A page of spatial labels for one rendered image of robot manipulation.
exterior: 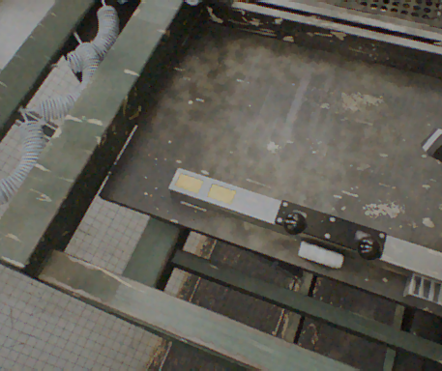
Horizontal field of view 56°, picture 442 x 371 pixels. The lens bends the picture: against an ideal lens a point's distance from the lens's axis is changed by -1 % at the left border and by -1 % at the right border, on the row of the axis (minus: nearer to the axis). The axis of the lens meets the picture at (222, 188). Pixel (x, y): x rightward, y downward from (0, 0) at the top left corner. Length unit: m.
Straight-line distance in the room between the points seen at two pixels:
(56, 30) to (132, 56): 0.56
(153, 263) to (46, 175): 0.27
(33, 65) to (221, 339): 1.02
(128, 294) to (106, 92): 0.42
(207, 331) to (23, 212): 0.40
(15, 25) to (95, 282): 5.48
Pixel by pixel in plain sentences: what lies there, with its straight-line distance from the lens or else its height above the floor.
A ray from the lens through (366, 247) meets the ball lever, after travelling 0.67.
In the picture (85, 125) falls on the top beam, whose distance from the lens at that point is 0.89.
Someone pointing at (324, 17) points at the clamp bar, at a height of 1.57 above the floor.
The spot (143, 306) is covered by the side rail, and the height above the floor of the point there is 1.66.
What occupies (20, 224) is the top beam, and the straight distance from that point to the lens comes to 0.83.
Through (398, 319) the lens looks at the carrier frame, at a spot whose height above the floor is 0.18.
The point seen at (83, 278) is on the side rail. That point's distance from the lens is 0.81.
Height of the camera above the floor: 1.86
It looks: 18 degrees down
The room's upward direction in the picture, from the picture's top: 59 degrees counter-clockwise
